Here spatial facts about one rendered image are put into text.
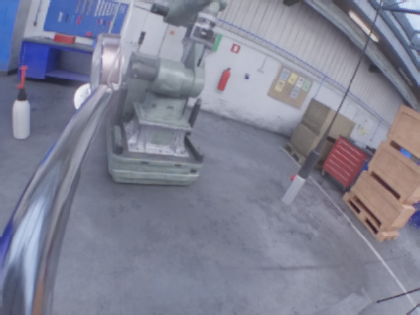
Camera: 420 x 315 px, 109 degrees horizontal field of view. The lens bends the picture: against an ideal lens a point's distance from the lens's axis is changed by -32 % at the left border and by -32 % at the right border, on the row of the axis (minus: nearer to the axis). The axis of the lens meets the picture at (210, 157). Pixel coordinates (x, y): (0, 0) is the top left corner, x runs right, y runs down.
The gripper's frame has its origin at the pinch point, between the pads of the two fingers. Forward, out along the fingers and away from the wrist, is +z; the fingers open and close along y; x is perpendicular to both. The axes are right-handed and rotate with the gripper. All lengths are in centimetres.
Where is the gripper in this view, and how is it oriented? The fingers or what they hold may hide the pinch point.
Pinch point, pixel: (192, 60)
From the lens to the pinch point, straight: 182.1
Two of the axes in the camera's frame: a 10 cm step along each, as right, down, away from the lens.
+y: -8.4, -0.9, -5.3
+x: 4.1, 5.4, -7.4
